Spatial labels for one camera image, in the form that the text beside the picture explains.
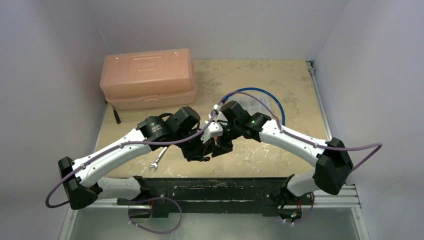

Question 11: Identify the orange black padlock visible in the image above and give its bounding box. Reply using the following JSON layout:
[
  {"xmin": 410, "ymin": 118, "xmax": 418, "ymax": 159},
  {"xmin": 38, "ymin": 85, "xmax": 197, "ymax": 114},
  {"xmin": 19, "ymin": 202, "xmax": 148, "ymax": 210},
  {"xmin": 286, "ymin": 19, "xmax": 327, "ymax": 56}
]
[{"xmin": 213, "ymin": 136, "xmax": 221, "ymax": 147}]

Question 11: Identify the black-handled tool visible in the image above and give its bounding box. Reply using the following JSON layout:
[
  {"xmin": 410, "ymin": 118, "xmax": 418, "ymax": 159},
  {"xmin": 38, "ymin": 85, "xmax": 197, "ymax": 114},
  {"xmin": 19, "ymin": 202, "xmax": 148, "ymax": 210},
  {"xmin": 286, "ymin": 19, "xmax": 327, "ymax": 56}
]
[{"xmin": 110, "ymin": 103, "xmax": 122, "ymax": 125}]

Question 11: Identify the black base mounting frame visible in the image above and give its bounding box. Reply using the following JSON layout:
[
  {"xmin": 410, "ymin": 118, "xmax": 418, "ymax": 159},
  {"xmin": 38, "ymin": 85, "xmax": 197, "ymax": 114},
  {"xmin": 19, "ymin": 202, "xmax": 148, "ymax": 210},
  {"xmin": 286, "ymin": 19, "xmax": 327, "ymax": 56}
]
[{"xmin": 117, "ymin": 176, "xmax": 313, "ymax": 219}]

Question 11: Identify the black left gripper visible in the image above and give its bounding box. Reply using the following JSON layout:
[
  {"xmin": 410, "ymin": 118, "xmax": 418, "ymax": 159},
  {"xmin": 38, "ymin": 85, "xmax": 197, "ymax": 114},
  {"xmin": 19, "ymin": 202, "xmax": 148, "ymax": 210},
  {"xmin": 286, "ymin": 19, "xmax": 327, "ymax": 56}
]
[{"xmin": 173, "ymin": 126, "xmax": 211, "ymax": 162}]

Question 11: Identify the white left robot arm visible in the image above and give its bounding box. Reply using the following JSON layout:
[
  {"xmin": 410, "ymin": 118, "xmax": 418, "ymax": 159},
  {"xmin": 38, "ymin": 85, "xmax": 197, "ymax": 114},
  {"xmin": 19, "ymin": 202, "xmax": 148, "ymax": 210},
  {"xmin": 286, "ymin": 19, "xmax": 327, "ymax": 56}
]
[{"xmin": 54, "ymin": 106, "xmax": 218, "ymax": 210}]

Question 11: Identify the blue cable lock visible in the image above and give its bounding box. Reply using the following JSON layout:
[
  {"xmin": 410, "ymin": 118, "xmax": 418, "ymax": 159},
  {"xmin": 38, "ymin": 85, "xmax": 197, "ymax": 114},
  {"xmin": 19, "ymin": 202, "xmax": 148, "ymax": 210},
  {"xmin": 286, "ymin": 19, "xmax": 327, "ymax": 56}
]
[{"xmin": 222, "ymin": 87, "xmax": 286, "ymax": 126}]

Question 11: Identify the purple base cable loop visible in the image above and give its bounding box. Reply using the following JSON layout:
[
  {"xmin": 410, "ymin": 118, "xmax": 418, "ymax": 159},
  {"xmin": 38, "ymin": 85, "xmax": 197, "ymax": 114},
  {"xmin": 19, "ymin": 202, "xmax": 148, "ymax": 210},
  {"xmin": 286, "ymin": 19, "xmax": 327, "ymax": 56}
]
[{"xmin": 127, "ymin": 195, "xmax": 184, "ymax": 235}]

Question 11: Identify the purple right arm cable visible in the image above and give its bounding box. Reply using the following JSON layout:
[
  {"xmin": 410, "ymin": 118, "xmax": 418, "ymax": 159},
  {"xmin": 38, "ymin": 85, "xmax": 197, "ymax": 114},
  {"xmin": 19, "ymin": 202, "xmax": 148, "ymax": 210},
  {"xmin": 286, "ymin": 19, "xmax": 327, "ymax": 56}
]
[{"xmin": 215, "ymin": 91, "xmax": 383, "ymax": 173}]

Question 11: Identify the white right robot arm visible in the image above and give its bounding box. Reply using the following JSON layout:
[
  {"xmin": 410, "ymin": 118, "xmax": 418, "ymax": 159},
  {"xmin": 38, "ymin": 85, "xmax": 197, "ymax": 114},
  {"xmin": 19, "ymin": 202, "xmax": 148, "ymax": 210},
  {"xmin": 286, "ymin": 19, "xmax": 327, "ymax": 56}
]
[{"xmin": 214, "ymin": 100, "xmax": 353, "ymax": 204}]

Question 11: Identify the orange plastic toolbox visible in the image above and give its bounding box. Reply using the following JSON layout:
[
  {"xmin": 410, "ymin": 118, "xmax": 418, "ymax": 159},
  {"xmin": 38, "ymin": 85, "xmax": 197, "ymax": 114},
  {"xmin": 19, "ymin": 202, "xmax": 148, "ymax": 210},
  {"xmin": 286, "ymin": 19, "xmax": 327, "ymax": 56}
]
[{"xmin": 100, "ymin": 48, "xmax": 197, "ymax": 110}]

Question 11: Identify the silver open-end wrench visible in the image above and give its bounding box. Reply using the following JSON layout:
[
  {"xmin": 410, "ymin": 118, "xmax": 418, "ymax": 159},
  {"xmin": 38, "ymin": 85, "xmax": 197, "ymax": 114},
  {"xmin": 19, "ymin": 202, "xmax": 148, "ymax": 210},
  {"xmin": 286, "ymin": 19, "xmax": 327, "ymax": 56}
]
[{"xmin": 149, "ymin": 146, "xmax": 169, "ymax": 172}]

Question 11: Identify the clear plastic screw organizer box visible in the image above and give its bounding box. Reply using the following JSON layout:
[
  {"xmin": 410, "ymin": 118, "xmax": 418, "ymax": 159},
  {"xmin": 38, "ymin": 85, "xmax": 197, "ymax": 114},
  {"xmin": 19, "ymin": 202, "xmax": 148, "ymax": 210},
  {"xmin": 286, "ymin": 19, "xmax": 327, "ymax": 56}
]
[{"xmin": 228, "ymin": 93, "xmax": 271, "ymax": 115}]

